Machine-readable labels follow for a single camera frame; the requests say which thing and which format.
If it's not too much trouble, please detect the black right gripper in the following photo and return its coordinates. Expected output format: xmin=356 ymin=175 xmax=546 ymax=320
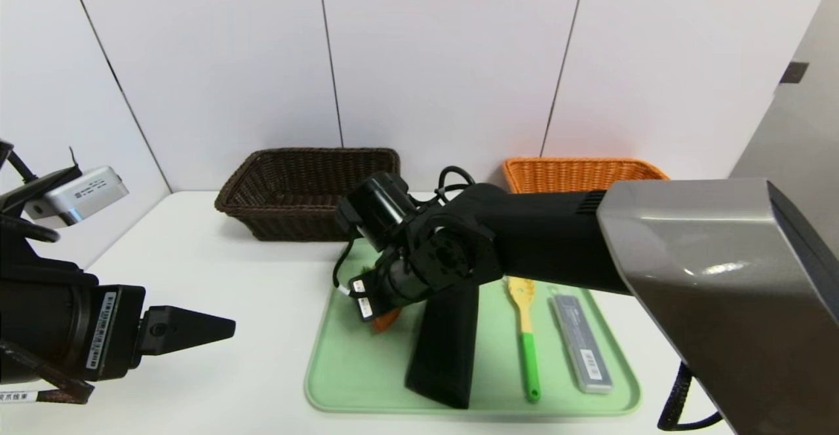
xmin=347 ymin=258 xmax=426 ymax=322

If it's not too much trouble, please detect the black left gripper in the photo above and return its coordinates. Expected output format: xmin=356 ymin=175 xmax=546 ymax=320
xmin=0 ymin=279 xmax=237 ymax=383

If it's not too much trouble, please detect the toy waffle slice with cream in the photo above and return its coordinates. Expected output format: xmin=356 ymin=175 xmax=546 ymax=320
xmin=371 ymin=307 xmax=402 ymax=336

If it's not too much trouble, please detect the black glasses pouch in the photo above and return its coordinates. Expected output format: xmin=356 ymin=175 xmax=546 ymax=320
xmin=404 ymin=283 xmax=480 ymax=409

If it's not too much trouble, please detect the bamboo pasta spoon green handle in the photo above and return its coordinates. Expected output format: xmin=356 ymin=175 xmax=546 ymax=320
xmin=507 ymin=276 xmax=541 ymax=402

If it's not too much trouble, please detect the dark brown wicker basket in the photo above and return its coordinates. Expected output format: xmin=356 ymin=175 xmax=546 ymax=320
xmin=214 ymin=147 xmax=400 ymax=242

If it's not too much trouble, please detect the orange wicker basket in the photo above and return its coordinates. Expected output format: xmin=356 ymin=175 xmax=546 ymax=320
xmin=503 ymin=157 xmax=669 ymax=195

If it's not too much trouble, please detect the light green plastic tray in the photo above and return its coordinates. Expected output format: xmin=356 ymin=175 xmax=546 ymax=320
xmin=303 ymin=238 xmax=642 ymax=417

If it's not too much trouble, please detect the grey pencil lead case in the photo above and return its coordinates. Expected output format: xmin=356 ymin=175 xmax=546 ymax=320
xmin=549 ymin=291 xmax=614 ymax=394

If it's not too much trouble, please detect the left arm braided black cable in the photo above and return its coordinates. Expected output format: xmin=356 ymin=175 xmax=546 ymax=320
xmin=0 ymin=340 xmax=96 ymax=404

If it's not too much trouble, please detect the arm braided black cable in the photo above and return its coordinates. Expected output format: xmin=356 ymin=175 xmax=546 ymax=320
xmin=0 ymin=340 xmax=96 ymax=404
xmin=657 ymin=362 xmax=722 ymax=431

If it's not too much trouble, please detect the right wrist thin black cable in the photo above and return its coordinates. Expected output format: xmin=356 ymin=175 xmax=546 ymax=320
xmin=333 ymin=166 xmax=477 ymax=298

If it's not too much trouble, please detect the wrist thin black cable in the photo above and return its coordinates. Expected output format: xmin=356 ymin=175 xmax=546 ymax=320
xmin=333 ymin=166 xmax=477 ymax=298
xmin=0 ymin=139 xmax=40 ymax=183

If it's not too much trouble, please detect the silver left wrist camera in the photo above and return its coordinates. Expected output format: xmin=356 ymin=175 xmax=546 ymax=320
xmin=25 ymin=166 xmax=129 ymax=229

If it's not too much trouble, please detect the left wrist thin black cable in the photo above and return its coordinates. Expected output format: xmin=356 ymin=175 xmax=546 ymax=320
xmin=0 ymin=139 xmax=40 ymax=183

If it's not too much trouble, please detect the right arm braided black cable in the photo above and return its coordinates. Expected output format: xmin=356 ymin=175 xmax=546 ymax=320
xmin=657 ymin=362 xmax=722 ymax=431

